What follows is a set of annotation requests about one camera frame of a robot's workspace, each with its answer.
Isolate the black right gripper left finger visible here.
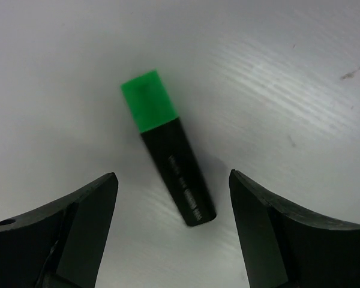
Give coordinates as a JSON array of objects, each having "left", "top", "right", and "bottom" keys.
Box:
[{"left": 0, "top": 173, "right": 118, "bottom": 287}]

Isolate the green highlighter black body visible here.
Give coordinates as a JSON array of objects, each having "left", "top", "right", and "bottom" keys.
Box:
[{"left": 119, "top": 68, "right": 218, "bottom": 228}]

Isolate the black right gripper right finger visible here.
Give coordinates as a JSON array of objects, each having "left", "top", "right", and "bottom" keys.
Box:
[{"left": 229, "top": 170, "right": 360, "bottom": 287}]

